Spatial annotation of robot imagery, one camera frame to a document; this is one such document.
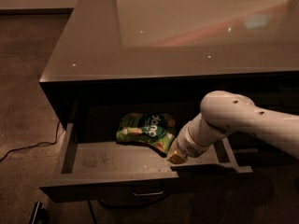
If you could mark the black object on floor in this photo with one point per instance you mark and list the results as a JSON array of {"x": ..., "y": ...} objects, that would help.
[{"x": 39, "y": 214}]

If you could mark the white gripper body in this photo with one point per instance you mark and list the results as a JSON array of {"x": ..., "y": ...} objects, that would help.
[{"x": 191, "y": 145}]

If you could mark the dark glossy drawer cabinet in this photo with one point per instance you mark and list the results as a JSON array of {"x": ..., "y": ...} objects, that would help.
[{"x": 130, "y": 52}]

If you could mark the green snack bag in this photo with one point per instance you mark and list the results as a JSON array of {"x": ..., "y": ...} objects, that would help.
[{"x": 154, "y": 130}]

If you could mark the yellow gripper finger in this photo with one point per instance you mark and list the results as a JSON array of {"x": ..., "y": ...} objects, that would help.
[{"x": 177, "y": 156}]

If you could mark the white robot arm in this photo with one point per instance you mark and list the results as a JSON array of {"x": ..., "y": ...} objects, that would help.
[{"x": 223, "y": 113}]

